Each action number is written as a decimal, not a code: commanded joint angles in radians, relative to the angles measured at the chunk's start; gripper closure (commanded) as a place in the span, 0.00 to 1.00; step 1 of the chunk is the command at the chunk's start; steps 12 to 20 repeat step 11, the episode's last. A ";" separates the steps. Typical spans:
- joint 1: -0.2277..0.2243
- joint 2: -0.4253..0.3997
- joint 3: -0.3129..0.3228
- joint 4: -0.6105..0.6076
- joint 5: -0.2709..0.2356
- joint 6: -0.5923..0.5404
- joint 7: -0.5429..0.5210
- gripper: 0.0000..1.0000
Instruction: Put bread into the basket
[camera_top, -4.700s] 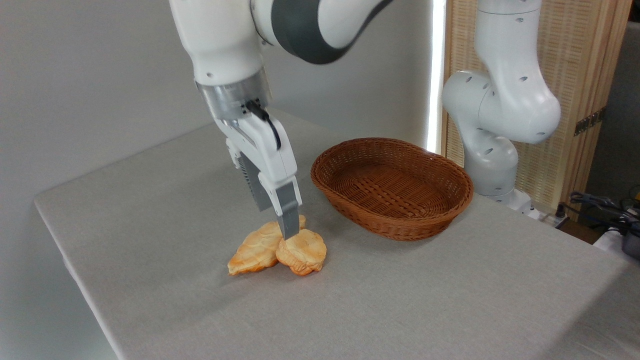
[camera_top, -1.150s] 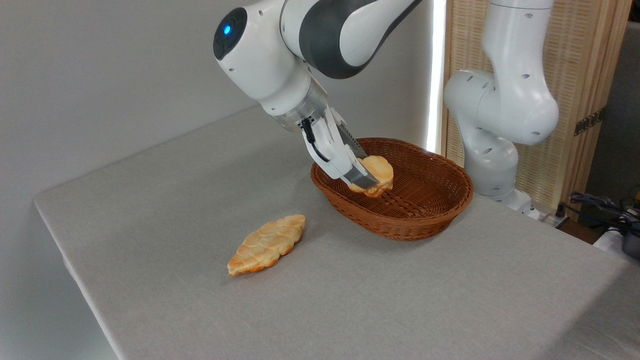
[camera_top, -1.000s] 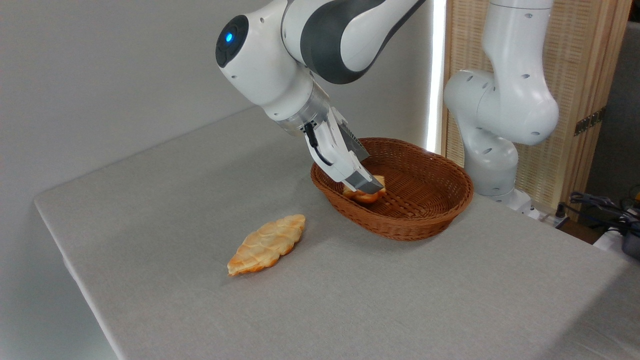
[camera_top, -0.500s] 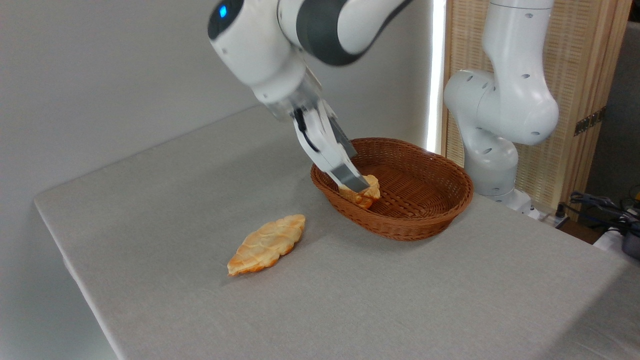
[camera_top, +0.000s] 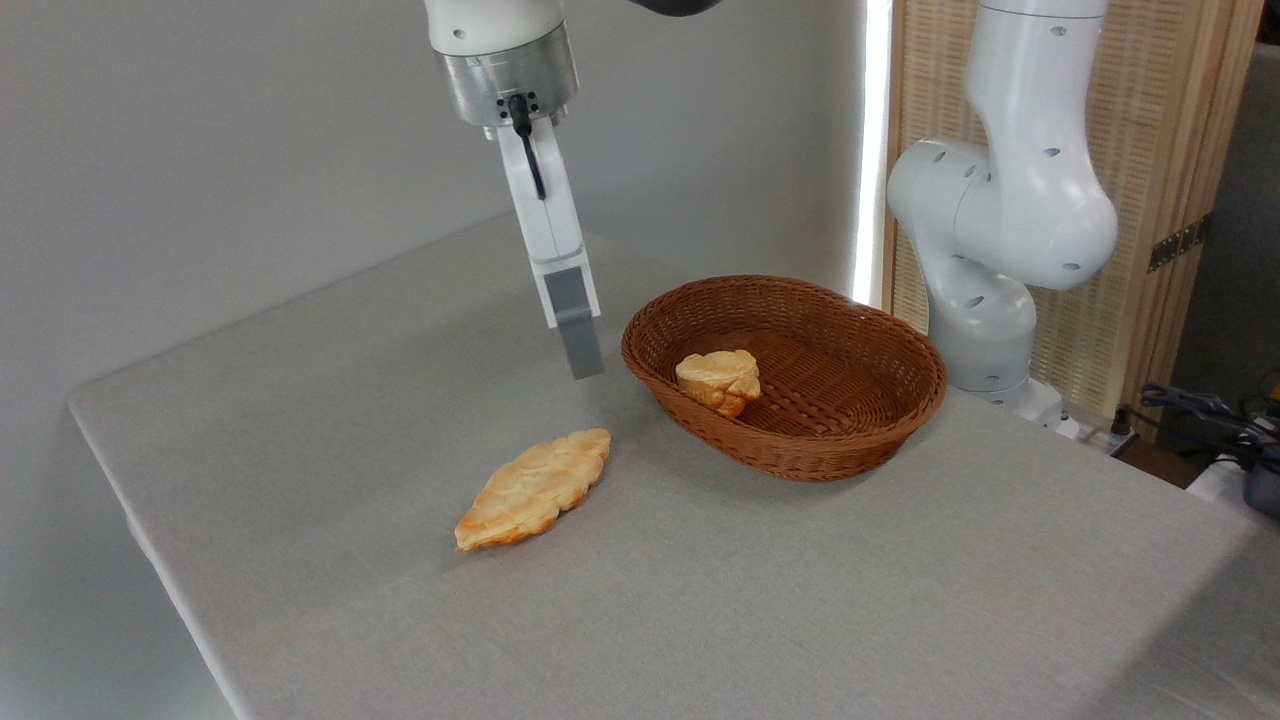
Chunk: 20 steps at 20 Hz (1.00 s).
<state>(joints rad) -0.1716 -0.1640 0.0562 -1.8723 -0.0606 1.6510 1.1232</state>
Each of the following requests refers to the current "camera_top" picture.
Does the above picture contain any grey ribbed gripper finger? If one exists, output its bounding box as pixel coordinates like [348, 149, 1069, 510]
[530, 260, 606, 381]

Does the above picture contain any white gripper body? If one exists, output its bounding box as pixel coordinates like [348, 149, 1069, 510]
[495, 110, 591, 269]

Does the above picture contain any round golden bread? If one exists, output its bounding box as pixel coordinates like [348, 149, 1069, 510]
[675, 349, 762, 419]

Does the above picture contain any long golden bread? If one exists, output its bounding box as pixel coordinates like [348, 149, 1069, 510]
[455, 429, 613, 553]

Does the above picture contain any brown woven wicker basket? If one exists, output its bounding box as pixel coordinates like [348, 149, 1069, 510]
[621, 275, 948, 483]

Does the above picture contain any grey tablecloth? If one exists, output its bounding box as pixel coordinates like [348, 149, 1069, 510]
[68, 212, 1280, 720]

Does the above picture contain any dark metal screen hinge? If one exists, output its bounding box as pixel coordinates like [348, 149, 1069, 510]
[1148, 215, 1213, 273]

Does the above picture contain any wooden woven folding screen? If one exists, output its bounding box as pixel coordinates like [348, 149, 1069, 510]
[883, 0, 1266, 441]

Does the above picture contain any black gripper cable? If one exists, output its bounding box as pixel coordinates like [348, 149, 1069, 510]
[508, 95, 548, 201]

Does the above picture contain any dark blue cable bundle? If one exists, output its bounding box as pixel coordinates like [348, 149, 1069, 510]
[1138, 383, 1280, 471]

